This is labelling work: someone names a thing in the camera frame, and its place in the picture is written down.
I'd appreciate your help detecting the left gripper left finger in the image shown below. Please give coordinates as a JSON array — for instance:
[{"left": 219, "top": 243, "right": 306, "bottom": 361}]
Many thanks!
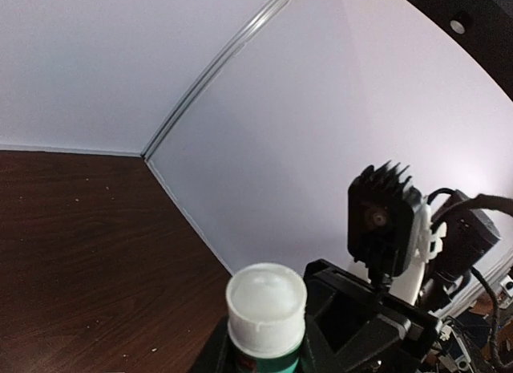
[{"left": 192, "top": 320, "right": 231, "bottom": 373}]

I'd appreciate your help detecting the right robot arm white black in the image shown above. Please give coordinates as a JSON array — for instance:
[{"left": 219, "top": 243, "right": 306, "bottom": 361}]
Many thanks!
[{"left": 300, "top": 184, "right": 512, "bottom": 372}]

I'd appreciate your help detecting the right aluminium frame post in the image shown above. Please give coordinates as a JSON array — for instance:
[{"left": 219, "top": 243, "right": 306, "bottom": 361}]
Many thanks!
[{"left": 140, "top": 0, "right": 291, "bottom": 162}]

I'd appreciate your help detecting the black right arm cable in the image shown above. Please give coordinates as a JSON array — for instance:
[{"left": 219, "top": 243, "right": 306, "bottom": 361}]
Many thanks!
[{"left": 428, "top": 188, "right": 513, "bottom": 368}]

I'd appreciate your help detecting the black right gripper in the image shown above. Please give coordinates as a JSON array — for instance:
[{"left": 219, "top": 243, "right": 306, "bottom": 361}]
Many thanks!
[{"left": 304, "top": 259, "right": 442, "bottom": 372}]

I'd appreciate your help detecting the small green glue stick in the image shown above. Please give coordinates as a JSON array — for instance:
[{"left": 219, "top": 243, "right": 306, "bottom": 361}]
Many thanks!
[{"left": 225, "top": 262, "right": 307, "bottom": 372}]

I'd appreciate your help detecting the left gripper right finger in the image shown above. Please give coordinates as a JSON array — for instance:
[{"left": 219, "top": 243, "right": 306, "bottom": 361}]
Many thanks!
[{"left": 300, "top": 315, "right": 337, "bottom": 373}]

